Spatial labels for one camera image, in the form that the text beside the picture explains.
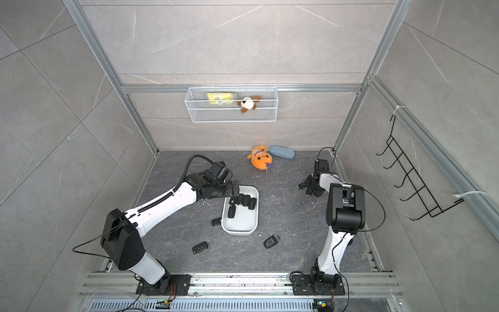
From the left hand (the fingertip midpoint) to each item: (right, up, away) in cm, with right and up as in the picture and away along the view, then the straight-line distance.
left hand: (233, 187), depth 84 cm
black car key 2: (-1, -8, +11) cm, 14 cm away
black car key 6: (-14, -26, -2) cm, 30 cm away
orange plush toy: (+13, +14, +22) cm, 29 cm away
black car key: (-1, -13, +9) cm, 16 cm away
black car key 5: (-8, -17, +5) cm, 20 cm away
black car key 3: (+3, -8, +11) cm, 14 cm away
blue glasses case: (+26, +18, +33) cm, 46 cm away
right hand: (+40, -1, +18) cm, 44 cm away
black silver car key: (+17, -24, 0) cm, 29 cm away
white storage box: (+5, -18, +8) cm, 20 cm away
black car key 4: (+8, -10, +11) cm, 17 cm away
